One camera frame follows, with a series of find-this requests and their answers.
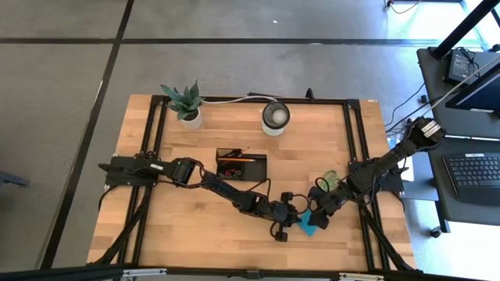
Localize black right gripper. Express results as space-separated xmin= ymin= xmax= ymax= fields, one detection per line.
xmin=307 ymin=186 xmax=345 ymax=231

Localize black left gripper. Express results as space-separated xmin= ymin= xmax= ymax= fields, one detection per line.
xmin=268 ymin=201 xmax=305 ymax=232

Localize blue eraser block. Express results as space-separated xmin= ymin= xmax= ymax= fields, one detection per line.
xmin=298 ymin=210 xmax=323 ymax=238

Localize black mesh desk organizer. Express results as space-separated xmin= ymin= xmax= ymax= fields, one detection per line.
xmin=215 ymin=147 xmax=269 ymax=183

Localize white box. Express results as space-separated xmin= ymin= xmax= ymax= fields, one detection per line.
xmin=401 ymin=158 xmax=416 ymax=183

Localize white cylinder with black rim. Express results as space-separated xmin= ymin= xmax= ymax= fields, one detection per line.
xmin=261 ymin=101 xmax=292 ymax=137

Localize white plant pot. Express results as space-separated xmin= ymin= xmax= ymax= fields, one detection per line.
xmin=180 ymin=108 xmax=204 ymax=130

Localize black keyboard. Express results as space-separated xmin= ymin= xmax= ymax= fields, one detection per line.
xmin=443 ymin=152 xmax=500 ymax=207

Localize green snake plant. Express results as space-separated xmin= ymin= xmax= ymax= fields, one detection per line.
xmin=159 ymin=80 xmax=205 ymax=121

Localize black desk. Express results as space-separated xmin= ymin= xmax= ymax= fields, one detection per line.
xmin=416 ymin=46 xmax=500 ymax=228

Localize black desk monitor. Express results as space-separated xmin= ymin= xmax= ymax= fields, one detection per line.
xmin=445 ymin=64 xmax=500 ymax=115

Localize black power adapter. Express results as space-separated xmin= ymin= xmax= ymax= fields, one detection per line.
xmin=447 ymin=49 xmax=476 ymax=85

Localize black pole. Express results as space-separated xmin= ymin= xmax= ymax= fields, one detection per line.
xmin=430 ymin=0 xmax=500 ymax=60

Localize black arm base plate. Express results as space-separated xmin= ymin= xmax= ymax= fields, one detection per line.
xmin=98 ymin=155 xmax=161 ymax=188
xmin=348 ymin=159 xmax=405 ymax=193

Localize black aluminium table frame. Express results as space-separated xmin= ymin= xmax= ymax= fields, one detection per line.
xmin=87 ymin=94 xmax=417 ymax=274

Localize white cable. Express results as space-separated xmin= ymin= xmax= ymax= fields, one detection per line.
xmin=201 ymin=94 xmax=279 ymax=106

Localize black floor cables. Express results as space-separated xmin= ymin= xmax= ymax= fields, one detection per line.
xmin=384 ymin=81 xmax=430 ymax=136

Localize pale yellow cord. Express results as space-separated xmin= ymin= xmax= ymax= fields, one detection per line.
xmin=427 ymin=58 xmax=500 ymax=112

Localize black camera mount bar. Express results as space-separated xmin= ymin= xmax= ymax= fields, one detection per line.
xmin=0 ymin=264 xmax=500 ymax=281

